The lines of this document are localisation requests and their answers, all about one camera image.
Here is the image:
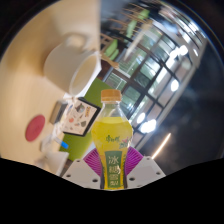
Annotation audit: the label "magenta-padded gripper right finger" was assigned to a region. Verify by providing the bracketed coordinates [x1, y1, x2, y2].
[125, 146, 167, 190]

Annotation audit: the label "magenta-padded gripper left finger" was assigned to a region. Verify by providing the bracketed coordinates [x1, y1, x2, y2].
[62, 148, 103, 190]

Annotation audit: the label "yellow drink bottle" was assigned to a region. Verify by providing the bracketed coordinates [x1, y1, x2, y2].
[90, 88, 134, 191]

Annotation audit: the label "curved linear ceiling light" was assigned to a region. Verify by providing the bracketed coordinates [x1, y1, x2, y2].
[150, 132, 173, 160]

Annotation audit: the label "small blue-capped bottle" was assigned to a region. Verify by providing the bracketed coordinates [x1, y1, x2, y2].
[52, 135, 70, 150]

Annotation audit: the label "round pendant lamps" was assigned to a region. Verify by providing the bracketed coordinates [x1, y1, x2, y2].
[136, 44, 189, 134]

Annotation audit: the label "black-framed picture stand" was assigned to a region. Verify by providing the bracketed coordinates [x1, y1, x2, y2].
[60, 96, 102, 138]

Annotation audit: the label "flat round red coaster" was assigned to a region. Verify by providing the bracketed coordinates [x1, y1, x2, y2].
[24, 114, 47, 143]

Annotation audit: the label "dark grey flat box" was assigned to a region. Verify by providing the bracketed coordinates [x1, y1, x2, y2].
[49, 99, 69, 125]

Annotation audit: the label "large dark-framed window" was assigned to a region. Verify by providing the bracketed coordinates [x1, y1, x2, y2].
[103, 13, 208, 151]

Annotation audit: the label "white mug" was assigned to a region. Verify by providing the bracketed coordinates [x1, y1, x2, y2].
[43, 33, 103, 98]

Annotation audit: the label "wooden chairs with green seats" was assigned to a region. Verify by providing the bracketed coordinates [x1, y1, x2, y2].
[99, 3, 153, 69]

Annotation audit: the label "light wooden dining table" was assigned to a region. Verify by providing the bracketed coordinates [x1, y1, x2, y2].
[128, 29, 149, 59]

